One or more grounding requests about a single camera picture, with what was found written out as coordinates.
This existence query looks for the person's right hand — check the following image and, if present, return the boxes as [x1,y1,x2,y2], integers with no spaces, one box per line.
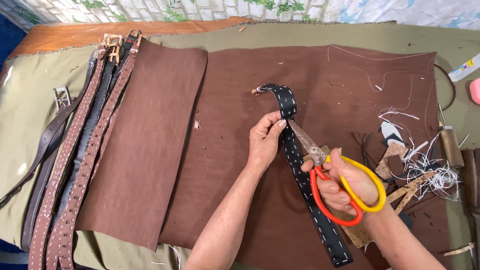
[301,147,380,219]

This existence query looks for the person's left hand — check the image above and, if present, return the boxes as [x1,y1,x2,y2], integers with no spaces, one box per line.
[247,110,288,172]

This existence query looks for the red and yellow handled scissors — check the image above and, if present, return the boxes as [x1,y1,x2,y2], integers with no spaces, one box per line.
[287,118,387,228]

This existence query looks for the black white-stitched belt strap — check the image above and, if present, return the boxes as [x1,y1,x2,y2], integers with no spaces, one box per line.
[256,83,354,268]

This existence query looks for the large brown leather sheet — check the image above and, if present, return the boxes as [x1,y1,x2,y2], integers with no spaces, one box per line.
[158,44,452,270]

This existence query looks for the tan cork sheet piece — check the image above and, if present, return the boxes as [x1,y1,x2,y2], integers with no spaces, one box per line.
[302,145,376,249]

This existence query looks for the tan cork strip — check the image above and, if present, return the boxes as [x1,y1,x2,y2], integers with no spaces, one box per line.
[385,170,437,215]

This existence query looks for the pile of threads and scraps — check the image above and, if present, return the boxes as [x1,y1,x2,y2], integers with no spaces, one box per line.
[350,107,471,203]

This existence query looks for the dark brown leather roll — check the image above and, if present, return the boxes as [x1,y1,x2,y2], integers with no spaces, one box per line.
[460,148,480,216]

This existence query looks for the narrow brown leather sheet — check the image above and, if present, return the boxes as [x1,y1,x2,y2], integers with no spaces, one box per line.
[74,37,209,252]

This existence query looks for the pale wood sliver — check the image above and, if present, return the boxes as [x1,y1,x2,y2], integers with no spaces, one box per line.
[443,242,476,257]

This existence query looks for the pink round object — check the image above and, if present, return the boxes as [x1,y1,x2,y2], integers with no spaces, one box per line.
[469,77,480,106]

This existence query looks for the white glue tube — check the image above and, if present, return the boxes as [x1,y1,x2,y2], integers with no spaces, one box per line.
[448,52,480,83]

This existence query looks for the grey-blue belt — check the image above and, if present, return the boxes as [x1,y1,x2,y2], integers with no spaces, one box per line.
[49,34,124,229]

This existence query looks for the white blue patterned curtain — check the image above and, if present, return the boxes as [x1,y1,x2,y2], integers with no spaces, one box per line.
[322,0,480,31]

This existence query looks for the brown studded belt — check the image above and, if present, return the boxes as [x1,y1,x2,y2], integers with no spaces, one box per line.
[45,29,143,270]

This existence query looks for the brown white-stitched belt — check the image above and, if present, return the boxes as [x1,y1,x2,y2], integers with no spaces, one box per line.
[28,44,109,270]

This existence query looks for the silver belt buckle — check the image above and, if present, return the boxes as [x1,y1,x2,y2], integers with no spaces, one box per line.
[52,86,72,112]

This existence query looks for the thin dark brown belt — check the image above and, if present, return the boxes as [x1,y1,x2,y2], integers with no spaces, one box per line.
[0,50,99,211]

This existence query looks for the wide dark brown belt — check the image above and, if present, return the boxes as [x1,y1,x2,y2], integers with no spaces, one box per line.
[20,122,69,253]

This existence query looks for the olive green cloth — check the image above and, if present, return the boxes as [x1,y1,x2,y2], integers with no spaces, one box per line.
[0,20,480,270]

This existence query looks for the wooden handled awl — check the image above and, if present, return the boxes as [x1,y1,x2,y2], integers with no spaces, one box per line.
[437,103,466,169]

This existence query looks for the dark curved cord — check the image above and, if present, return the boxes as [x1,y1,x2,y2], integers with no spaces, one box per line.
[434,63,457,112]

